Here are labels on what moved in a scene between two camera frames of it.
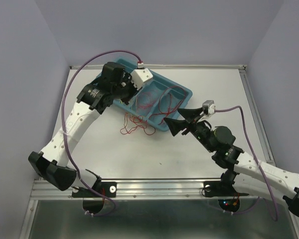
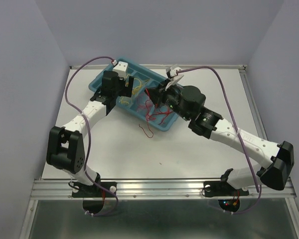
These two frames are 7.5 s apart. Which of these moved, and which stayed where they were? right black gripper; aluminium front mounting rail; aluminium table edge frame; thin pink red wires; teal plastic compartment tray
Moved: right black gripper
Stayed: aluminium table edge frame; aluminium front mounting rail; thin pink red wires; teal plastic compartment tray
